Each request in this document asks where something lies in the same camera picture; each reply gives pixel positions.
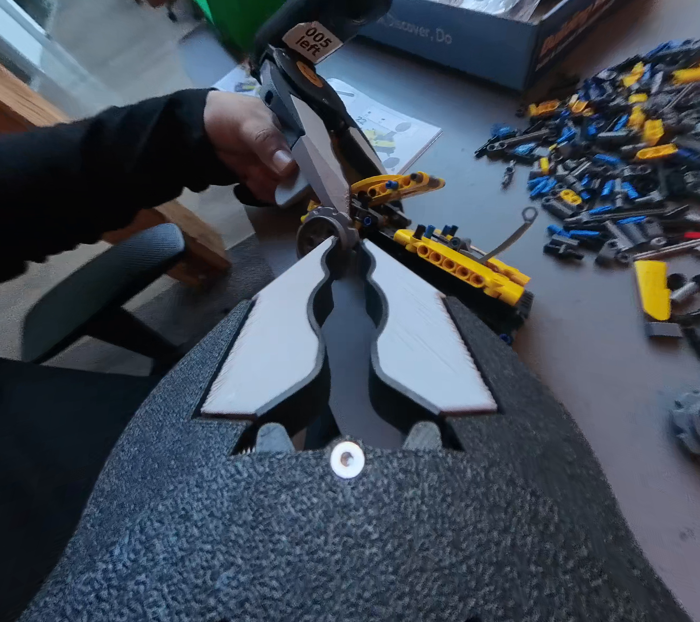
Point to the person's black trousers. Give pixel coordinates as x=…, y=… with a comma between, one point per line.
x=54, y=469

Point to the grey sprocket wheel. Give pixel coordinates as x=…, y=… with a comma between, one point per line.
x=322, y=231
x=686, y=422

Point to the white instruction booklet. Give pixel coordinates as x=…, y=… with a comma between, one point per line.
x=404, y=135

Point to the small grey connector piece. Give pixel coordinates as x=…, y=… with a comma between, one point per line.
x=663, y=330

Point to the yellow curved panel piece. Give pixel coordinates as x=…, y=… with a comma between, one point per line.
x=652, y=288

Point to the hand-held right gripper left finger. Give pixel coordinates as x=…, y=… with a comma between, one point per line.
x=273, y=354

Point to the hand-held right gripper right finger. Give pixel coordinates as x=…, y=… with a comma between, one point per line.
x=426, y=354

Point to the grey desk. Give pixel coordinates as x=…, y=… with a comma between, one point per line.
x=574, y=359

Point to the blue cardboard kit box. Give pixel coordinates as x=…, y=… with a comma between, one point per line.
x=465, y=42

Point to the person's left hand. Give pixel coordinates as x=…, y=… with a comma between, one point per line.
x=240, y=135

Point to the pile of small brick parts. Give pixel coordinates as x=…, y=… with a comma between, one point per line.
x=601, y=157

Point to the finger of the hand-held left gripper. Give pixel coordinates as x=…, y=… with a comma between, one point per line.
x=361, y=151
x=322, y=162

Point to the black chair armrest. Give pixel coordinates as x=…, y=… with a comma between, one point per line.
x=109, y=272

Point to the yellow black brick model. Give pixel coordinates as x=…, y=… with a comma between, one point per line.
x=454, y=261

